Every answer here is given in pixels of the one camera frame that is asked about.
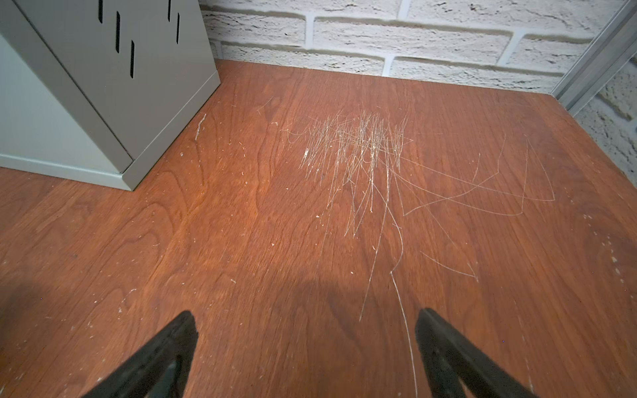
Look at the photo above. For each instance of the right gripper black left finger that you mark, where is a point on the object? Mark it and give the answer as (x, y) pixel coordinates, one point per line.
(160, 368)

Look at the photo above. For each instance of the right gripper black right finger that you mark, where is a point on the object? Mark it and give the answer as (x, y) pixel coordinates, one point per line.
(452, 363)

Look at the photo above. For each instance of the grey metal cabinet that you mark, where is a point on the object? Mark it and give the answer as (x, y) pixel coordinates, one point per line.
(96, 91)

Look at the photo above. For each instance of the aluminium corner profile right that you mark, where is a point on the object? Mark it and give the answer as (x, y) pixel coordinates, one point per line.
(604, 57)

